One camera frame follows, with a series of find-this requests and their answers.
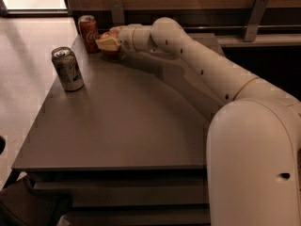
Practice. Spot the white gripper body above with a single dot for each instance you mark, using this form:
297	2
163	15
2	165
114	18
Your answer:
126	39

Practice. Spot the red apple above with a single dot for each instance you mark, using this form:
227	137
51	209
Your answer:
112	34

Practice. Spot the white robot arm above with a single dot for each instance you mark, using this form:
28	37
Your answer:
254	140

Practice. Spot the red coke can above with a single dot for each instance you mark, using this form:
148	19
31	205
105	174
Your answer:
89	32

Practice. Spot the silver soda can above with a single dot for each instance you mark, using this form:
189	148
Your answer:
67	68

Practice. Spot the grey drawer cabinet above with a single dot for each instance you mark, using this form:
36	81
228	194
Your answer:
129	146

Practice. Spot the dark chair seat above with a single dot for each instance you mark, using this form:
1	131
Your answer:
22	205

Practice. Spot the left metal wall bracket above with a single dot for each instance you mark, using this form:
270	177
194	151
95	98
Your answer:
117	12

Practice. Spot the metal wall bracket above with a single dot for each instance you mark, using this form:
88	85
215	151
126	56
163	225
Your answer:
117	12
250	31

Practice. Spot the right metal wall bracket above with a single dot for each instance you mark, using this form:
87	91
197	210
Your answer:
250	31

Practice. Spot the horizontal metal rail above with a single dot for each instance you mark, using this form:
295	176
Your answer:
238	29

